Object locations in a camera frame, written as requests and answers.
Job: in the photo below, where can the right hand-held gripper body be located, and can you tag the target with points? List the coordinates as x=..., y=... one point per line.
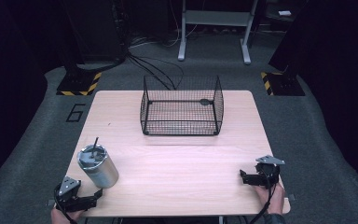
x=267, y=174

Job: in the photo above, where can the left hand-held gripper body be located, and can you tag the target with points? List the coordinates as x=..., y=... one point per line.
x=70, y=199

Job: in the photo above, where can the silver metal tumbler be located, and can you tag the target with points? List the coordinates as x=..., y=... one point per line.
x=101, y=172

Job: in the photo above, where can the black straw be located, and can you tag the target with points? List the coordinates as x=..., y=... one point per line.
x=95, y=144

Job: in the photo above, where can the person's left hand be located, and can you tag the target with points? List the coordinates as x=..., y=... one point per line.
x=60, y=217

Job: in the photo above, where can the person's right hand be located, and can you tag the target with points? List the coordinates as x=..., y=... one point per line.
x=275, y=200

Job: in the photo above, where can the black stand base striped tape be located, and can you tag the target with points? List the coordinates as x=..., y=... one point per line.
x=77, y=84
x=284, y=84

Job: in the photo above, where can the dark curtain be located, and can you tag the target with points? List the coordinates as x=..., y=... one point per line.
x=9, y=77
x=341, y=62

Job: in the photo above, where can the white metal stand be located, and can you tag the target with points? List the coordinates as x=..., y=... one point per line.
x=216, y=18

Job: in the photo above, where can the small white box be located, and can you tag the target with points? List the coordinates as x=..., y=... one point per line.
x=284, y=13

